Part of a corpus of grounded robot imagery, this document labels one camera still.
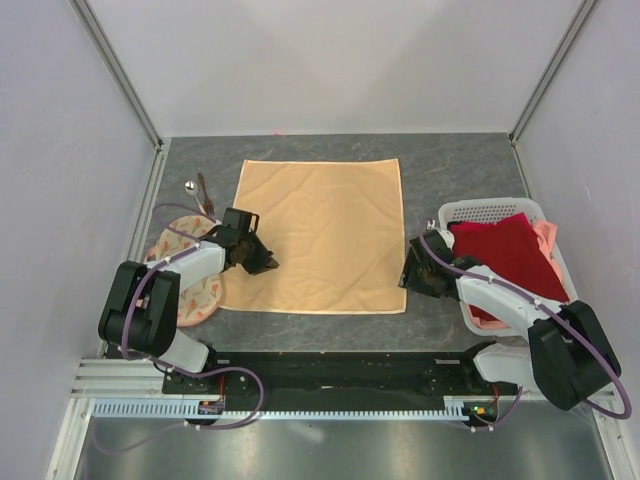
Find peach cloth napkin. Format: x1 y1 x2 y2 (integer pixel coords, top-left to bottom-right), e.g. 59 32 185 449
220 158 407 315

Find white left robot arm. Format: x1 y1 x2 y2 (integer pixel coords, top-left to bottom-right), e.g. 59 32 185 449
98 207 278 393

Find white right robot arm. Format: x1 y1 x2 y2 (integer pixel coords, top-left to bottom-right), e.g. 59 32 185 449
400 230 629 410

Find metal spoon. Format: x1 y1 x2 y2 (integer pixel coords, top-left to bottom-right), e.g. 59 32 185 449
184 180 205 213

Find floral oven mitt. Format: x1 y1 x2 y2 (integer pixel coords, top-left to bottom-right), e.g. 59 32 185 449
144 213 226 329

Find red cloth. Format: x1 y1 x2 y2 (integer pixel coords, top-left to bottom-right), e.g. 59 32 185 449
447 212 571 326

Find pink cloth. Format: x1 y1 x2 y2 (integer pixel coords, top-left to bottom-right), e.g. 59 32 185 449
472 218 564 331

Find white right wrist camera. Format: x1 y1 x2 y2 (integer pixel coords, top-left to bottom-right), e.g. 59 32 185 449
424 228 455 259

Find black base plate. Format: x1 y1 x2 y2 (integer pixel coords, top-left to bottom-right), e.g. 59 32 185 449
162 350 517 410

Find grey slotted cable duct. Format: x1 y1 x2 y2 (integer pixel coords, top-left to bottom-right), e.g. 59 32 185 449
92 398 481 421

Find aluminium frame post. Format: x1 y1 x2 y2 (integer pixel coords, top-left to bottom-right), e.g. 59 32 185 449
509 0 600 147
69 0 164 151

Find right aluminium frame post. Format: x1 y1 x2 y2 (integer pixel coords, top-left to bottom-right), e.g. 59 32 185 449
509 0 600 147

